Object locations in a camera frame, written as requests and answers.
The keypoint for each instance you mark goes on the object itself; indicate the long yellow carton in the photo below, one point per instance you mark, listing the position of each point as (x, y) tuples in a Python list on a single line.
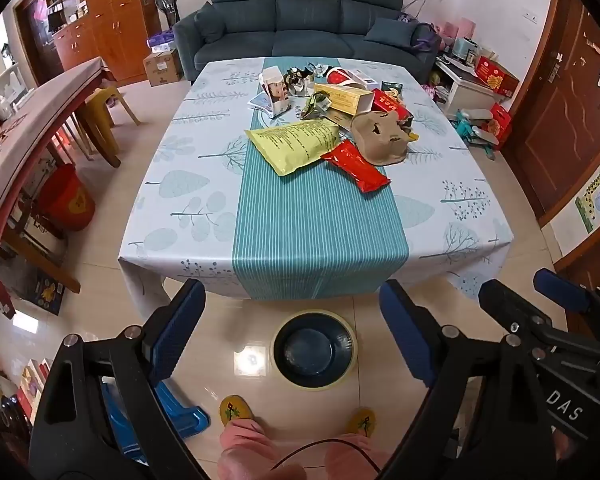
[(342, 99)]

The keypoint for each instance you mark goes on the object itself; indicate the person's left leg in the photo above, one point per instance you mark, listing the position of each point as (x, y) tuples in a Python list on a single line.
[(250, 452)]

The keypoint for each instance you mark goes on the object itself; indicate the row of books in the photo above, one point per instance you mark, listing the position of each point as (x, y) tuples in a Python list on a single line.
[(30, 390)]

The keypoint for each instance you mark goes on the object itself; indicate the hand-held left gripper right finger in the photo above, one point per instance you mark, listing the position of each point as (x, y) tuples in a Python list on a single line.
[(405, 335)]

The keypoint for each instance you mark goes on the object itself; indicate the brown paper bag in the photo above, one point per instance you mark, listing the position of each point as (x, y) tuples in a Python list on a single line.
[(380, 137)]

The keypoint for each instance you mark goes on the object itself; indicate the dark teal cushion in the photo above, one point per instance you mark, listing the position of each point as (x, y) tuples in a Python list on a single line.
[(390, 34), (210, 22)]

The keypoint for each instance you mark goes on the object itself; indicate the dark blue picture book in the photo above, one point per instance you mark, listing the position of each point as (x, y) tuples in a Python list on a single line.
[(45, 292)]

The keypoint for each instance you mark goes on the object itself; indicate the yellow rimmed dark trash bin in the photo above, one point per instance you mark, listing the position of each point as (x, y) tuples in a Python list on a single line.
[(315, 355)]

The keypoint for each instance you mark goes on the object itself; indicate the purple bag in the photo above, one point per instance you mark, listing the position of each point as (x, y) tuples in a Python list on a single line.
[(422, 32)]

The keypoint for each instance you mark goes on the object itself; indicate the red snack packet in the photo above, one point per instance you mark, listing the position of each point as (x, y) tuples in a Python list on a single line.
[(355, 165)]

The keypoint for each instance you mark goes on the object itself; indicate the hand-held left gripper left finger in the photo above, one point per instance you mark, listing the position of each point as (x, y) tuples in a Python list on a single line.
[(177, 330)]

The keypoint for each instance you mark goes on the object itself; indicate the purple printed box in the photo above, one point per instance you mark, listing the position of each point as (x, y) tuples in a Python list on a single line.
[(161, 40)]

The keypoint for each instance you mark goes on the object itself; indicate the white low cabinet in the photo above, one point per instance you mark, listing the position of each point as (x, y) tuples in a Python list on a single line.
[(467, 90)]

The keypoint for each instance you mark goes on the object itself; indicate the teal plastic toy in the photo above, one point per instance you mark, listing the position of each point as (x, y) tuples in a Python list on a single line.
[(472, 132)]

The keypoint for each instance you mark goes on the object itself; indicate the red bucket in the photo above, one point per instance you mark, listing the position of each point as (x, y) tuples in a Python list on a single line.
[(65, 197)]

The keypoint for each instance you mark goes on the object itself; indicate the yellow embroidered slipper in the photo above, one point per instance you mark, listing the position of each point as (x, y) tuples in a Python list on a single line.
[(362, 420), (235, 410)]

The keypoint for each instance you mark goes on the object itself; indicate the cardboard box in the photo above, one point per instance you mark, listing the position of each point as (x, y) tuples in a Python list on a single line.
[(162, 67)]

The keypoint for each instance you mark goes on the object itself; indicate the blue plastic stool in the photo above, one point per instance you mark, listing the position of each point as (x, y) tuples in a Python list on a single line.
[(180, 415)]

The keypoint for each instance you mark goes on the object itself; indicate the green wrapper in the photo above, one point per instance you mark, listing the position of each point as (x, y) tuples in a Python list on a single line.
[(316, 107)]

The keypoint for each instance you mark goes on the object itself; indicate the pink boxes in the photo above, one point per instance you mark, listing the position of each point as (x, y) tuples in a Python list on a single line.
[(455, 30)]

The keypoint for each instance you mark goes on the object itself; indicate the dark teal sofa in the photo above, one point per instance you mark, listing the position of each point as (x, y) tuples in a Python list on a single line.
[(305, 15)]

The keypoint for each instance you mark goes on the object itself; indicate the yellow green packet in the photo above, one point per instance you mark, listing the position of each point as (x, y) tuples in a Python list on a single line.
[(292, 145)]

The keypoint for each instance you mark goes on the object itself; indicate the red and white packet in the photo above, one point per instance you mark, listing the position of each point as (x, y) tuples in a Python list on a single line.
[(350, 77)]

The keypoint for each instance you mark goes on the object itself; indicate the wooden door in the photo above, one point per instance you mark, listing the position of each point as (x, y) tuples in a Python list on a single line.
[(565, 110)]

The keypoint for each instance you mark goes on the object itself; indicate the wide red gift box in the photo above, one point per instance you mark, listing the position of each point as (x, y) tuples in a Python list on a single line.
[(497, 75)]

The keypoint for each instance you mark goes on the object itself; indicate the dark green packet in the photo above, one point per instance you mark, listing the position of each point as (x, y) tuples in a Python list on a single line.
[(392, 90)]

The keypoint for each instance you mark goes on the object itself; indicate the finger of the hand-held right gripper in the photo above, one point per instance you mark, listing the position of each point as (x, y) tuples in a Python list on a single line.
[(505, 305), (560, 287)]

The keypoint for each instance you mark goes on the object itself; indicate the black fan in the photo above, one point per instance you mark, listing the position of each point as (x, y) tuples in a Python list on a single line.
[(164, 5)]

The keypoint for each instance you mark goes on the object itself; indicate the white box with portrait print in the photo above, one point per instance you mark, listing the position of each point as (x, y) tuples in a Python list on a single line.
[(276, 92)]

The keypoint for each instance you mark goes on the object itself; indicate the yellow plastic stool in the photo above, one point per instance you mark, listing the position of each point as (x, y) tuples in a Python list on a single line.
[(105, 110)]

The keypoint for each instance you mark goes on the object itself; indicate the upright red gift box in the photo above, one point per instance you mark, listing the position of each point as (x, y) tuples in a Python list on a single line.
[(500, 125)]

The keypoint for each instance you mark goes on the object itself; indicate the wooden cabinet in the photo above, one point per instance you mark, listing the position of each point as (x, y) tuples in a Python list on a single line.
[(110, 15)]

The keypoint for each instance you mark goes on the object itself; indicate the red carton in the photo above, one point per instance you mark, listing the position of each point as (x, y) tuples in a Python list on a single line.
[(390, 105)]

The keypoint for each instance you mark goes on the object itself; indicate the dining table with grey cover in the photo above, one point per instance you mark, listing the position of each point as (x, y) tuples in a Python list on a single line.
[(25, 140)]

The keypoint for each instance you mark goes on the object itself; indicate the table with patterned tablecloth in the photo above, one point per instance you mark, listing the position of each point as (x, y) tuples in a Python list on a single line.
[(305, 230)]

